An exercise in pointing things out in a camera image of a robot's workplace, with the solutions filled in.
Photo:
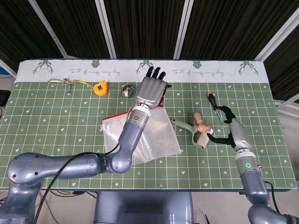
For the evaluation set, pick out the yellow tape measure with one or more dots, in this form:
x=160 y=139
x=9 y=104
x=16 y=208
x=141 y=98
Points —
x=101 y=88

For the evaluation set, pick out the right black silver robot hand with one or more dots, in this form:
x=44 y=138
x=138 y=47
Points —
x=241 y=135

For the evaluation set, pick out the clear mesh zipper pouch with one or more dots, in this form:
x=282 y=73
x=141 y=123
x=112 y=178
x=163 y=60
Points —
x=161 y=135

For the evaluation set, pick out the white metal frame post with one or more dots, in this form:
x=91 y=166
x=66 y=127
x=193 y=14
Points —
x=47 y=28
x=182 y=30
x=106 y=30
x=278 y=35

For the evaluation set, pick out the green grid-patterned tablecloth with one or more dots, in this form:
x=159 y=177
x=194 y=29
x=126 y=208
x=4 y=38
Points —
x=70 y=130

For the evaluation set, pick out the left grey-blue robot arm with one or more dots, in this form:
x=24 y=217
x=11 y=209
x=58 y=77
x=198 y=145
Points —
x=70 y=166

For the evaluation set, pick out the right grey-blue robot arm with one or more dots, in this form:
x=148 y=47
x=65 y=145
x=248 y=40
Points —
x=253 y=182

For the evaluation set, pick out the wooden peg massager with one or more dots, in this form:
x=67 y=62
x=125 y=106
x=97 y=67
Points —
x=198 y=116

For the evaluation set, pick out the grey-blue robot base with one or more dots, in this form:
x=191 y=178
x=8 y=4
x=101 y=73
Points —
x=142 y=205

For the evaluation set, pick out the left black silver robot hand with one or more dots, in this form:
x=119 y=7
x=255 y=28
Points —
x=150 y=91

